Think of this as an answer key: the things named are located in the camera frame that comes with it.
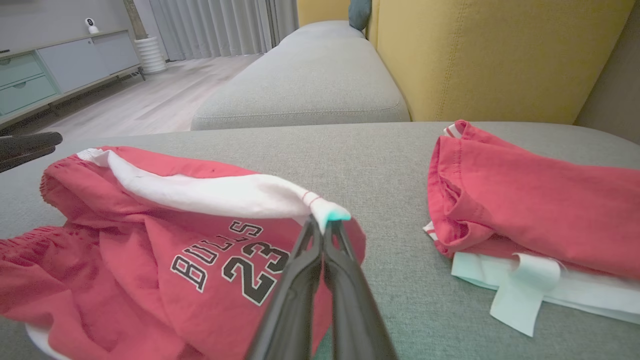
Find white ribbed planter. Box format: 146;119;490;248
133;35;168;75

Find brown plant trunk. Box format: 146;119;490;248
123;0;150;41

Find blue grey pillow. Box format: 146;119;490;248
348;0;374;32

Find red Bulls 23 shorts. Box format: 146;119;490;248
0;145;367;360

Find red white jersey shirt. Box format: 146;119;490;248
422;119;640;339

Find large grey sofa seat cushion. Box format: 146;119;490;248
0;121;640;360

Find grey TV cabinet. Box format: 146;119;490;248
0;28;146;129

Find yellow sofa backrest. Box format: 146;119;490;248
296;0;636;125

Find narrow grey sofa seat cushion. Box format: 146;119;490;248
190;20;412;132

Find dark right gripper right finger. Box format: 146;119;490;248
324;219;399;360

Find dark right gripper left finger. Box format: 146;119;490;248
245;215;324;360

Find grey brown sofa backrest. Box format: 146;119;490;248
573;0;640;146

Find grey curtains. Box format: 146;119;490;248
133;0;300;62

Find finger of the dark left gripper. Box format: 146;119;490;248
0;144;56;174
0;131;64;159

